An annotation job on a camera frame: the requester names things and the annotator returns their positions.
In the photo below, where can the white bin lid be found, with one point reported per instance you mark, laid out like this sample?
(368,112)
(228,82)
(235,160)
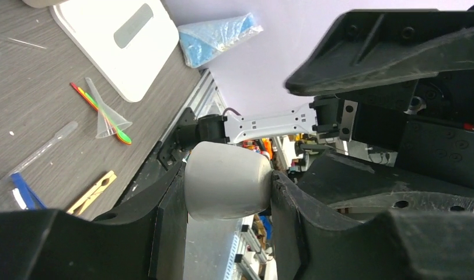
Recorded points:
(127,41)

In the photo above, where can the clear glass pipette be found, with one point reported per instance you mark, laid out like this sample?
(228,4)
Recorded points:
(58,136)

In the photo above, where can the blue plastic bag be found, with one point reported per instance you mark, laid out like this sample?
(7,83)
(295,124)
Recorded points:
(201,42)

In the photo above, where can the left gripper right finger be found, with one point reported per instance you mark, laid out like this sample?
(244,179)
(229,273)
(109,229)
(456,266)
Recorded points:
(313,241)

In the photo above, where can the green orange spatula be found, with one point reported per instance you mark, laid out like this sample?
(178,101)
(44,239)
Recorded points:
(111,129)

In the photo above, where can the wooden clothespin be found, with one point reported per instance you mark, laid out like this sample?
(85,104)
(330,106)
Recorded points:
(84,202)

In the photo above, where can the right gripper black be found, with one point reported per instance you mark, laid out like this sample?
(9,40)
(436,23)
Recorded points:
(428,122)

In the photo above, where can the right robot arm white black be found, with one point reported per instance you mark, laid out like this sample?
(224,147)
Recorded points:
(272,123)

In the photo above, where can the blue safety glasses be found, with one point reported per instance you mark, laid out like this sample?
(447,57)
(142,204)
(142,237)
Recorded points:
(17,195)

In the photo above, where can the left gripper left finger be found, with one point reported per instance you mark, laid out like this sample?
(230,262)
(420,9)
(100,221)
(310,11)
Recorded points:
(142,238)

